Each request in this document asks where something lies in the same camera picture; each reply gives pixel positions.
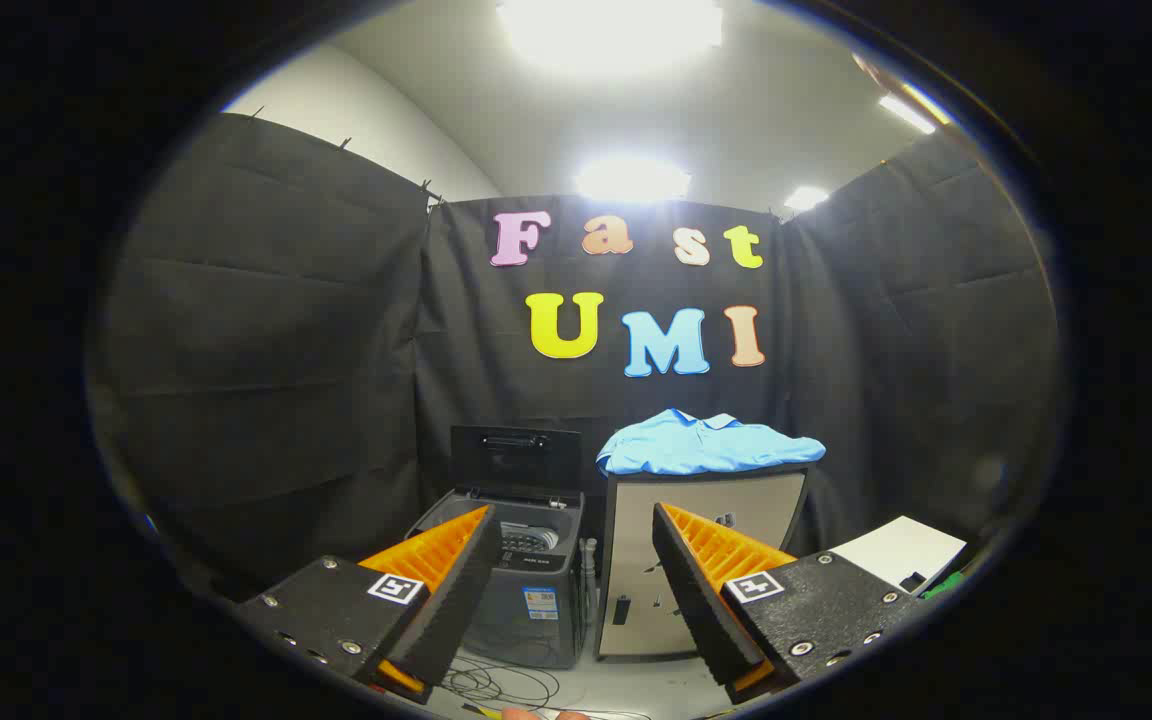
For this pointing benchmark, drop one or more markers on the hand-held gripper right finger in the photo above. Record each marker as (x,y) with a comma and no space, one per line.
(696,600)

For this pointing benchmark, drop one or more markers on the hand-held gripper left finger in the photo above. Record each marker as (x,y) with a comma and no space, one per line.
(456,590)

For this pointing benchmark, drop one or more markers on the dark grey washing machine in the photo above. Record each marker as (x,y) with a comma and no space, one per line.
(511,630)

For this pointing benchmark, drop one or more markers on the light blue polo shirt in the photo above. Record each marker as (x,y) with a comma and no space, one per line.
(696,450)

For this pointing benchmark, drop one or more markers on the beige cabinet with dark top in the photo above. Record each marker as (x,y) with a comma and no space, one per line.
(636,530)

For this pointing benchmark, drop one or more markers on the green object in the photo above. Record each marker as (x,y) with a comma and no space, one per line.
(946,583)

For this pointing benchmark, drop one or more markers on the black backdrop cloth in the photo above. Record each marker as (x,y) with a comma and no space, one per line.
(286,350)

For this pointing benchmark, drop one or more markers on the small ceiling light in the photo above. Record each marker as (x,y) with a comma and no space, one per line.
(806,198)

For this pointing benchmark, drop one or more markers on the round ceiling light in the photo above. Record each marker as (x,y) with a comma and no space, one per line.
(633,180)

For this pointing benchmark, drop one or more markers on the long ceiling light strip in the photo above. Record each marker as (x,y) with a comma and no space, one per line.
(906,114)

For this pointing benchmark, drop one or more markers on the large ceiling light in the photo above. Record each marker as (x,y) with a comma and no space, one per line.
(611,30)

